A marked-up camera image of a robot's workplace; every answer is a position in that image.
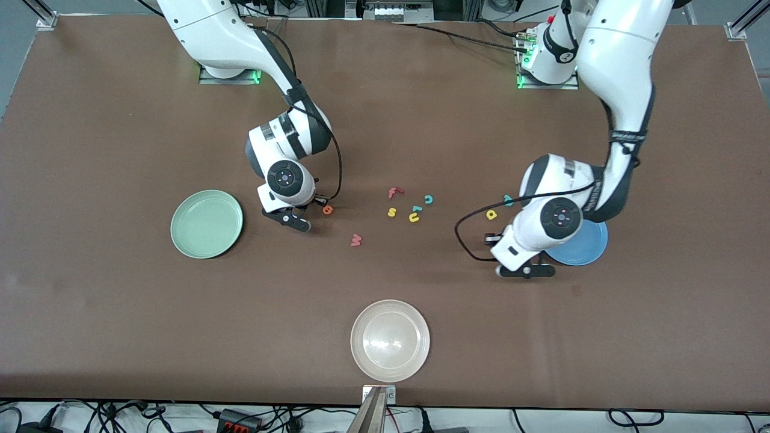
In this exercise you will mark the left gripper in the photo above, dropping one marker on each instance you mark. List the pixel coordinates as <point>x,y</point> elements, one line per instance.
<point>494,240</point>

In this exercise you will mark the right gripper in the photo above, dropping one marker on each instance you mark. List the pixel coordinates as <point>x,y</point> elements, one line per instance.
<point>317,202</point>

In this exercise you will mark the teal letter p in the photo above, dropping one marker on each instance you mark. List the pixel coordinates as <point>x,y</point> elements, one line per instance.
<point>508,201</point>

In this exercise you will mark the red letter w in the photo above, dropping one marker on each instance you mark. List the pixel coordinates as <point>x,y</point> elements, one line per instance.
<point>356,240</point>

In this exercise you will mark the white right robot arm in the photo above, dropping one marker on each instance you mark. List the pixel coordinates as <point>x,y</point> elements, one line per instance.
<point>204,30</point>

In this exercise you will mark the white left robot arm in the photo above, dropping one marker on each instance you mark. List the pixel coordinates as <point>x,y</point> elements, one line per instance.
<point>619,54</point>

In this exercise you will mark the blue plate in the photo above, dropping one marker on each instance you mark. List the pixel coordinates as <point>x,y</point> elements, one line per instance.
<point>586,246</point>

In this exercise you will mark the green plate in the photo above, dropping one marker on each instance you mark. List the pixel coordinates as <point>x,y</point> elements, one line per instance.
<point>206,224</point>

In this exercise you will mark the red letter f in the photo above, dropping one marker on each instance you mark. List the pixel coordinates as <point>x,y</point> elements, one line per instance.
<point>393,193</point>

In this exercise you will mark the white plate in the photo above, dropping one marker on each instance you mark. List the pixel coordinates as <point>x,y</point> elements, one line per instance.
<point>390,341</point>

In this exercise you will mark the black power strip red switches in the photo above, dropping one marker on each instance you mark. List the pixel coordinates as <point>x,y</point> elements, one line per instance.
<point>237,420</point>

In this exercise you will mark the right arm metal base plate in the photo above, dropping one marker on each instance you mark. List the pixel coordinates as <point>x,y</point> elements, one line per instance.
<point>240,80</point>

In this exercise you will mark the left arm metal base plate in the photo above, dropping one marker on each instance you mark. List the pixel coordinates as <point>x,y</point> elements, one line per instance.
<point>541,86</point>

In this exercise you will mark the silver post mounting plate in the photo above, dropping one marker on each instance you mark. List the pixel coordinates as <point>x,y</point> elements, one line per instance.
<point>391,395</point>

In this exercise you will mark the metal frame with white connector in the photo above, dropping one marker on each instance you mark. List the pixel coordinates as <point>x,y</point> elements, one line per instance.
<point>388,12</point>

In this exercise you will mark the metal camera post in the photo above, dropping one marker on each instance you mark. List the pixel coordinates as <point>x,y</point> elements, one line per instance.
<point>368,418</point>

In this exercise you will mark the aluminium corner bracket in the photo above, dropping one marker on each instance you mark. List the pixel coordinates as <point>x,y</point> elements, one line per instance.
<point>46,21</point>
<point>737,31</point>

